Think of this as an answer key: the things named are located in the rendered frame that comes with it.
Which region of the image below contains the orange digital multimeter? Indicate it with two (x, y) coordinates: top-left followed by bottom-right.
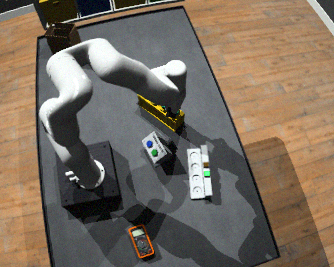
(129, 224), (155, 259)

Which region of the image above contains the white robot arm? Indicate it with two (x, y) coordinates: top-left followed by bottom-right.
(39, 39), (187, 189)

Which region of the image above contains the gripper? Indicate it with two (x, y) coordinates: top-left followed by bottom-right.
(165, 89), (186, 118)

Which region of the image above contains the white button panel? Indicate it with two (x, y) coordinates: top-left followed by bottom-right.
(142, 131), (176, 167)

